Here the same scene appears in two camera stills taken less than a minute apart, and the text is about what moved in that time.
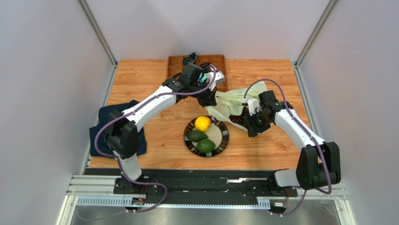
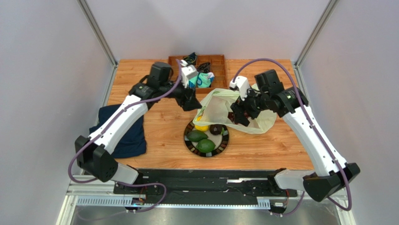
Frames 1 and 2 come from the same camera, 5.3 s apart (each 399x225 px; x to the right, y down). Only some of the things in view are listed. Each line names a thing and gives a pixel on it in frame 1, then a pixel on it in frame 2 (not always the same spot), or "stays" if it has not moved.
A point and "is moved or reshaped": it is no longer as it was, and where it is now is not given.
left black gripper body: (204, 96) → (179, 93)
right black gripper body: (249, 121) → (242, 108)
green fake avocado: (196, 136) stays
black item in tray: (206, 67) stays
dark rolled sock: (190, 59) stays
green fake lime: (205, 146) stays
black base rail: (205, 184) stays
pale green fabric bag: (228, 101) is moved or reshaped
